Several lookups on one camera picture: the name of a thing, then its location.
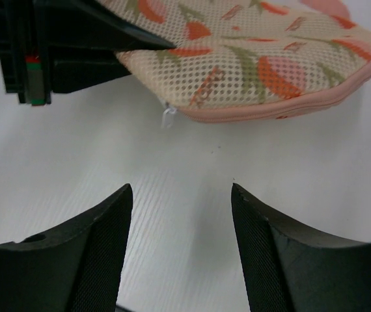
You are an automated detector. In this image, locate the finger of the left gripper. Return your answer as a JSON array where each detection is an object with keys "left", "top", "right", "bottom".
[
  {"left": 50, "top": 48, "right": 130, "bottom": 94},
  {"left": 42, "top": 1, "right": 176, "bottom": 51}
]

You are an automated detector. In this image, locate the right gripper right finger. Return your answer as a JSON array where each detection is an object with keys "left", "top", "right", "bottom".
[{"left": 231, "top": 184, "right": 371, "bottom": 311}]

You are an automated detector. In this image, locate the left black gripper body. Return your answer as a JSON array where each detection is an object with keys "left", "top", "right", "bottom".
[{"left": 0, "top": 1, "right": 52, "bottom": 106}]

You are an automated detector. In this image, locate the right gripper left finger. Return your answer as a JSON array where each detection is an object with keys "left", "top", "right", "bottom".
[{"left": 0, "top": 185, "right": 133, "bottom": 311}]

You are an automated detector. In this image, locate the floral mesh laundry bag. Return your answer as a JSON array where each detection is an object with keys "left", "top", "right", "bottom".
[{"left": 103, "top": 1, "right": 371, "bottom": 123}]

